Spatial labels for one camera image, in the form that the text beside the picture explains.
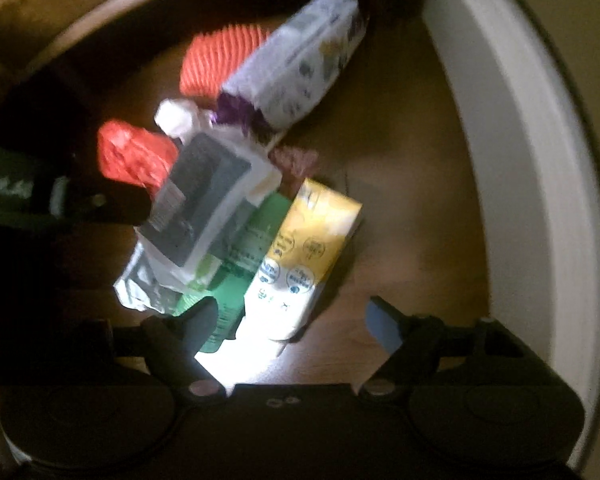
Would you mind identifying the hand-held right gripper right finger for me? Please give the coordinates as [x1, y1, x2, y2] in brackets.
[359, 296, 526, 404]

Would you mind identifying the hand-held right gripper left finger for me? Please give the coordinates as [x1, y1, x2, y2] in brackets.
[82, 296, 229, 404]

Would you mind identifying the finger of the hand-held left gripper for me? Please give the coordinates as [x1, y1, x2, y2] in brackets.
[55, 175, 153, 227]

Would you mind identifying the white grey foil pouch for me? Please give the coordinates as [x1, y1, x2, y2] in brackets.
[114, 130, 283, 316]

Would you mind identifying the white purple snack packet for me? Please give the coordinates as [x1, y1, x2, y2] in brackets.
[216, 0, 372, 145]

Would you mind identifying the red crumpled wrapper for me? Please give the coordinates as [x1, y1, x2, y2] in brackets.
[97, 120, 181, 194]

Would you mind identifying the green box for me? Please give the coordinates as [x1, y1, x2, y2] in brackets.
[172, 192, 293, 354]

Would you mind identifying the white crumpled tissue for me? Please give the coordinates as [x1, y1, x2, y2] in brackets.
[154, 98, 216, 138]

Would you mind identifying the yellow white carton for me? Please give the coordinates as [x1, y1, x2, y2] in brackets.
[232, 178, 365, 357]

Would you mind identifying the orange ribbed foam net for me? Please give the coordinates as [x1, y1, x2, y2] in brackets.
[179, 29, 273, 97]

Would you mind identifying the small brown wrapper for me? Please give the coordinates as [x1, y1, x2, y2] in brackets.
[269, 146, 319, 194]

